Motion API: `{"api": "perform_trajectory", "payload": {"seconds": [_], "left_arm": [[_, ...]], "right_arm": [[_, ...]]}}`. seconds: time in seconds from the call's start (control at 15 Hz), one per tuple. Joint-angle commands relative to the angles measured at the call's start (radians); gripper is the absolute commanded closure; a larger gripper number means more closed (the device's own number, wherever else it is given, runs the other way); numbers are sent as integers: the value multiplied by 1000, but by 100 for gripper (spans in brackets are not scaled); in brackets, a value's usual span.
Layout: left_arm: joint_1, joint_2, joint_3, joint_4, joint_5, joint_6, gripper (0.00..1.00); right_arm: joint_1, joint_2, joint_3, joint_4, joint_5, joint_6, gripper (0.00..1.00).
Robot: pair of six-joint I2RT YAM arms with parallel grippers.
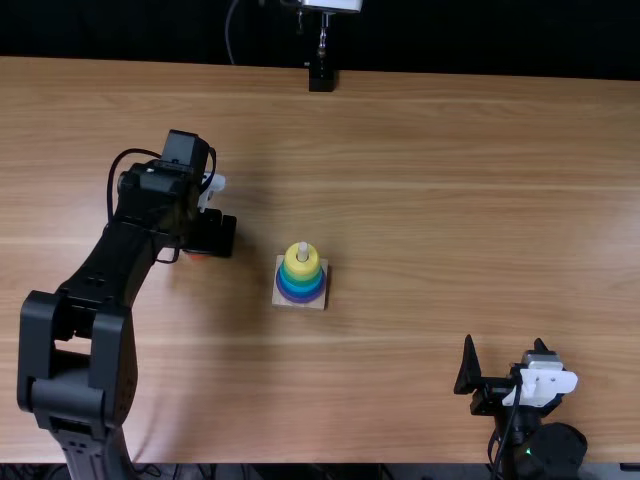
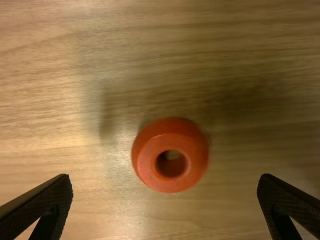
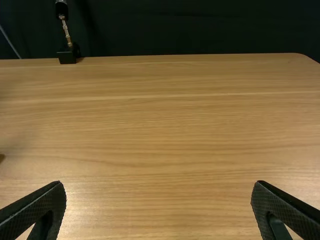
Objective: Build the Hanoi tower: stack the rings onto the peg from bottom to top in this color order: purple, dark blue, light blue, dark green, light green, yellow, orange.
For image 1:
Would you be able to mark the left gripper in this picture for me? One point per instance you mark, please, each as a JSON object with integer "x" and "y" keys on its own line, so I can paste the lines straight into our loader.
{"x": 215, "y": 235}

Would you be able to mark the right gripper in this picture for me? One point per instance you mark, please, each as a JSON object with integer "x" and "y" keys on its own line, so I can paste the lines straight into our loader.
{"x": 487, "y": 392}

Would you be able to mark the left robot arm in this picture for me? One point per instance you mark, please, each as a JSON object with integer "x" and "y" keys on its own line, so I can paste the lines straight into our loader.
{"x": 100, "y": 280}

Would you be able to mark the wooden peg base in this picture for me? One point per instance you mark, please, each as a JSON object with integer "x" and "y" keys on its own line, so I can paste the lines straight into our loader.
{"x": 320, "y": 305}

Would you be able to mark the black clamp stand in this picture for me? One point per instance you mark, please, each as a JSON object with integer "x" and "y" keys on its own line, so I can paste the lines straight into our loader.
{"x": 322, "y": 80}

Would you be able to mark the white box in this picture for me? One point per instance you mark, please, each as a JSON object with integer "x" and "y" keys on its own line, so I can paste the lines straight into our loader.
{"x": 332, "y": 4}

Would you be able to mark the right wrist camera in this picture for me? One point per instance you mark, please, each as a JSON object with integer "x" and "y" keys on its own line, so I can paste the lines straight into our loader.
{"x": 547, "y": 382}

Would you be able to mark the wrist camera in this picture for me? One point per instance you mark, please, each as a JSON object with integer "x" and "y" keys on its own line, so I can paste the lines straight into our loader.
{"x": 547, "y": 382}
{"x": 214, "y": 186}

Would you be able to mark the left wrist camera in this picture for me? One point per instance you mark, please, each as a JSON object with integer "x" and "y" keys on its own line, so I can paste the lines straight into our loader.
{"x": 214, "y": 186}

